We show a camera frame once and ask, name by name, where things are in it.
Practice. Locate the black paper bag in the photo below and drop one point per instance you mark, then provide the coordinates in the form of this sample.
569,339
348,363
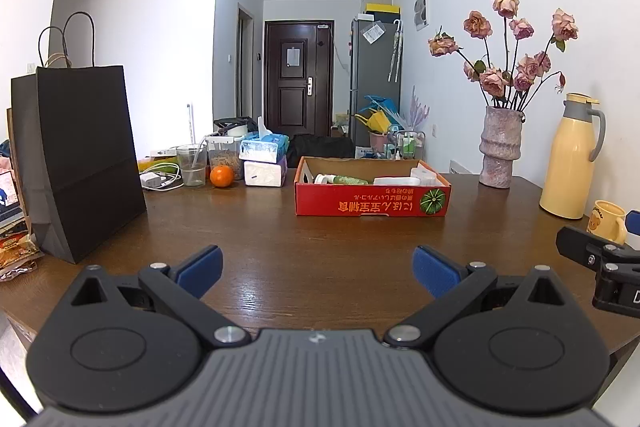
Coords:
75,157

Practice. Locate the red cardboard box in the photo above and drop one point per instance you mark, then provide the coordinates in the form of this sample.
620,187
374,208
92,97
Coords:
320,202

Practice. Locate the purple clothes hangers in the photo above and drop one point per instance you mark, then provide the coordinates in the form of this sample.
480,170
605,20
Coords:
419,112

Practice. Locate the yellow black box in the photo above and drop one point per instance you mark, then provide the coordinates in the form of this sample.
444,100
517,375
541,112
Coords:
382,11

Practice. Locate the white flat board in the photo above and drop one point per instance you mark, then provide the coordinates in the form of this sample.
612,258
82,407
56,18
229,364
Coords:
460,167

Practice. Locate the white charger adapter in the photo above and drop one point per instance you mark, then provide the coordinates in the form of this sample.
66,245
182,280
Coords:
151,180

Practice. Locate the white round lid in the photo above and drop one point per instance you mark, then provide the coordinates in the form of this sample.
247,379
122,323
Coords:
320,179

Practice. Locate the thin metal pole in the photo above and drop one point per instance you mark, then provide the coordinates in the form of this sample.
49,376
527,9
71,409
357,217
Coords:
189,122

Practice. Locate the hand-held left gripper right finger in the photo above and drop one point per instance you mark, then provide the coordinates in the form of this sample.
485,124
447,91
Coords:
434,271

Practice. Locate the yellow mug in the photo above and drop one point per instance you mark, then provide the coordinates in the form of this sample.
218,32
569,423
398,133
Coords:
602,222

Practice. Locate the bunch of dried roses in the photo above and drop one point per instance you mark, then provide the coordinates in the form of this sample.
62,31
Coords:
492,79

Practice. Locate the pink textured vase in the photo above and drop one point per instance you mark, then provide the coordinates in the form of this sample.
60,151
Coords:
500,147

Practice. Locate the blue clothes hangers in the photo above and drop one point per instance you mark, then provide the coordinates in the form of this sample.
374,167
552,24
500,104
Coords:
380,103

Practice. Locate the yellow thermos jug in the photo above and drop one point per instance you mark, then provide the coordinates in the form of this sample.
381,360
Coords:
567,162

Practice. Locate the glass cup with straw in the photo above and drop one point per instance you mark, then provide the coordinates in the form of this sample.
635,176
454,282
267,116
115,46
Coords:
191,169

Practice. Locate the yellow packet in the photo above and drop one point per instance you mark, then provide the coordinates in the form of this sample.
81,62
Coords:
150,164

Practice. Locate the white red tube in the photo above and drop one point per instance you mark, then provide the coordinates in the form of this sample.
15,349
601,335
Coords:
395,181

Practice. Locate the flat white box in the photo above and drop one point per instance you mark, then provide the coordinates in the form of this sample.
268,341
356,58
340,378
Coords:
162,152

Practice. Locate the pink bucket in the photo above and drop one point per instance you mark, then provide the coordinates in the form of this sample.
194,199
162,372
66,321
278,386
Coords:
378,140

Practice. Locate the black folded stand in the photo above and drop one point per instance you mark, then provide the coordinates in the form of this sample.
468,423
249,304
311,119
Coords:
231,124

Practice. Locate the blue tissue pack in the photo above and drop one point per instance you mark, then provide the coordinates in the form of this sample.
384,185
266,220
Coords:
262,149

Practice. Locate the laptop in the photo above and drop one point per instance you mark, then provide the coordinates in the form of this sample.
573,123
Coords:
9,202

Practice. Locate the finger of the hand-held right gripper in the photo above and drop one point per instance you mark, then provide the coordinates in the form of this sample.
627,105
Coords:
633,224
575,244

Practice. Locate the dark brown entrance door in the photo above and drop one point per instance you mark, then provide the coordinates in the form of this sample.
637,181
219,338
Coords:
295,92

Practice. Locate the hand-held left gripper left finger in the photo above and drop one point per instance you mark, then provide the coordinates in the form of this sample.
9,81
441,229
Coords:
202,268

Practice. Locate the snack packet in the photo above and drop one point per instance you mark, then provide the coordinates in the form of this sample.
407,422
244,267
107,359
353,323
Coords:
17,254

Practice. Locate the grey refrigerator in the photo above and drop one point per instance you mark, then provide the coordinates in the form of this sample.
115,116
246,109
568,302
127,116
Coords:
372,77

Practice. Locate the white wall panel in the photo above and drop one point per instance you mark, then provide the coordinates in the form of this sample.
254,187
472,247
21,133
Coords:
422,9

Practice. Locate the purple tissue pack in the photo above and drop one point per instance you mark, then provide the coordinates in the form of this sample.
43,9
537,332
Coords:
262,173

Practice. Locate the orange fruit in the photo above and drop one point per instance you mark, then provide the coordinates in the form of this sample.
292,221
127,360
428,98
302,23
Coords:
221,177

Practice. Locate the clear plastic food container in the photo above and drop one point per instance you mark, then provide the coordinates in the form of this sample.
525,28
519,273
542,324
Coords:
225,152

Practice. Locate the white hanging umbrella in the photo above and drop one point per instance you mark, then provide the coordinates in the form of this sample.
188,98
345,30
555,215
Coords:
395,52

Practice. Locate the grey interior door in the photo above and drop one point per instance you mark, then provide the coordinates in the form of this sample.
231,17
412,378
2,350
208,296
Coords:
246,72

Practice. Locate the black folding chair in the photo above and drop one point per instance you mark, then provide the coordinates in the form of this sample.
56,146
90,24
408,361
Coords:
320,147

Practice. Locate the green plastic bottle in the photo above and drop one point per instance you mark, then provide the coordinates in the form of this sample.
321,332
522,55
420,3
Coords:
350,180

